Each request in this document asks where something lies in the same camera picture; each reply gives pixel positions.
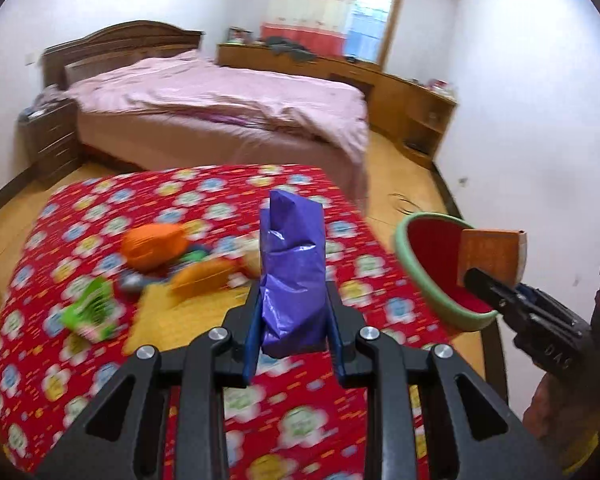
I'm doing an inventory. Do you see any orange cardboard box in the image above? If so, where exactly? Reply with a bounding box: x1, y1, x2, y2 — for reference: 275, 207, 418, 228
457, 229, 527, 287

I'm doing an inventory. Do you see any purple plastic bag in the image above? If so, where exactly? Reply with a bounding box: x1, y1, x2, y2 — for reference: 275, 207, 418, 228
260, 190, 327, 359

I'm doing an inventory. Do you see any yellow foam net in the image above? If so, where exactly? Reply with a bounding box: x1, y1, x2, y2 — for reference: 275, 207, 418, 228
123, 284, 250, 356

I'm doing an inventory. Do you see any green rimmed red bin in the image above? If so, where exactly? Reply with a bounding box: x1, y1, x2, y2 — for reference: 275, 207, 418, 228
394, 212, 498, 332

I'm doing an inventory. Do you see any orange knitted hat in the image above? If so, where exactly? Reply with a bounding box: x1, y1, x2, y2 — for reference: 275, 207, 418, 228
120, 223, 188, 272

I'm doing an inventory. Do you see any red floral blanket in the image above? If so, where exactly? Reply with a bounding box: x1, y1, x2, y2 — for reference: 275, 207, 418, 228
0, 165, 449, 479

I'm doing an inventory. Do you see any green plastic toy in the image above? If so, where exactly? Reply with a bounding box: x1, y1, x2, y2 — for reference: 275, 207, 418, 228
60, 278, 121, 344

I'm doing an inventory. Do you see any long wooden cabinet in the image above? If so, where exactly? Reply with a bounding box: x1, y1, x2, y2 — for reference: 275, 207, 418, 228
216, 44, 456, 169

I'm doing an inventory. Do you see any pink duvet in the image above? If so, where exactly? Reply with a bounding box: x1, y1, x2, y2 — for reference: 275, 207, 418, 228
66, 50, 368, 162

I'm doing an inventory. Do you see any dark wooden nightstand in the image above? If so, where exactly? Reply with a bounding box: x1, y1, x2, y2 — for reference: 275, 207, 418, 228
18, 100, 82, 188

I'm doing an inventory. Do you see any dark clothes pile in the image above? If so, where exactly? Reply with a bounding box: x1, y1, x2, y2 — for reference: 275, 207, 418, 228
263, 36, 317, 63

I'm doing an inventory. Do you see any floral red curtain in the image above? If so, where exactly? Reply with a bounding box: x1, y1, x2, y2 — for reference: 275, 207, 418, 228
261, 0, 355, 58

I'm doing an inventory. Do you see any window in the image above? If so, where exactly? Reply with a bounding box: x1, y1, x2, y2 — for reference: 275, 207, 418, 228
343, 0, 402, 70

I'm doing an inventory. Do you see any black floor cable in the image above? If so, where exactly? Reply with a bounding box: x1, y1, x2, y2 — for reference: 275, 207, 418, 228
369, 192, 432, 224

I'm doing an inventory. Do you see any wooden bed frame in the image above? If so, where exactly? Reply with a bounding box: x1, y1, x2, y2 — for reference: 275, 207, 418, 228
38, 21, 370, 210

